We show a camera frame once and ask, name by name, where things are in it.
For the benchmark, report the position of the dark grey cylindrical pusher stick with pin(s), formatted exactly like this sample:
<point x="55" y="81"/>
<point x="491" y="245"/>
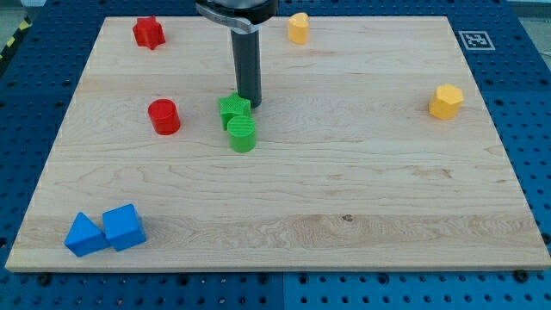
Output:
<point x="246" y="57"/>

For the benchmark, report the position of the green star block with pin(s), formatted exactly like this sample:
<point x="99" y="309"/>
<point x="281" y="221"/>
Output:
<point x="231" y="106"/>

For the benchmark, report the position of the red star block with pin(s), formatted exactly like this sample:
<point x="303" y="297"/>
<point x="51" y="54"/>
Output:
<point x="148" y="32"/>

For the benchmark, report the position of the yellow heart block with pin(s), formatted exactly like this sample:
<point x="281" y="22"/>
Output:
<point x="298" y="28"/>

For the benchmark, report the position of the green cylinder block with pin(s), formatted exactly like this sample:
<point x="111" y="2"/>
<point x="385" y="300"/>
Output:
<point x="242" y="133"/>

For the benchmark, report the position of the red cylinder block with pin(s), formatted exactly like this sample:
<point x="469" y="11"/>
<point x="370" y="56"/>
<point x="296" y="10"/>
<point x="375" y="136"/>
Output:
<point x="164" y="116"/>

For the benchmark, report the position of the wooden board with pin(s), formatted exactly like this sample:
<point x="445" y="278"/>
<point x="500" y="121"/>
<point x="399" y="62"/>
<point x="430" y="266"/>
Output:
<point x="350" y="170"/>

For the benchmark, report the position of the yellow hexagon block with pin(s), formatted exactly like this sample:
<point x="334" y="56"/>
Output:
<point x="446" y="101"/>

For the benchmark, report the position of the blue cube block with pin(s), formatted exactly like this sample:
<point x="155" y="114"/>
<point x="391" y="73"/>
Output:
<point x="123" y="227"/>

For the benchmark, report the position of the white fiducial marker tag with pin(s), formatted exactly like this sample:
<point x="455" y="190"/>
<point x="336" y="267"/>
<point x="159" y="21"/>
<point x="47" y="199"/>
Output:
<point x="475" y="40"/>

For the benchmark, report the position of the blue triangle block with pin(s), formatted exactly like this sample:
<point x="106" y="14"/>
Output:
<point x="85" y="237"/>

